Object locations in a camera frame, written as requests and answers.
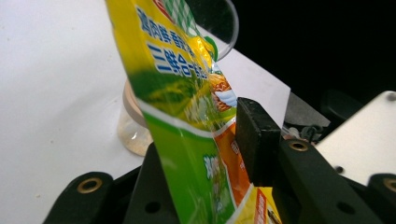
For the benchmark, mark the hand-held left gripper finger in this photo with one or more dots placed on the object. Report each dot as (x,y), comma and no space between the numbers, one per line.
(258,140)

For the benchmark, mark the yellow green seasoning packet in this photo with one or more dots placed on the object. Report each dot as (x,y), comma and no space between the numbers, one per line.
(174,93)

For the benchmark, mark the glass jar with wooden collar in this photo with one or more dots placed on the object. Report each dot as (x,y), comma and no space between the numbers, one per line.
(134,137)

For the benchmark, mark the white table cover sheet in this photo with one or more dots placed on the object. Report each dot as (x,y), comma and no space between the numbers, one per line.
(46,77)

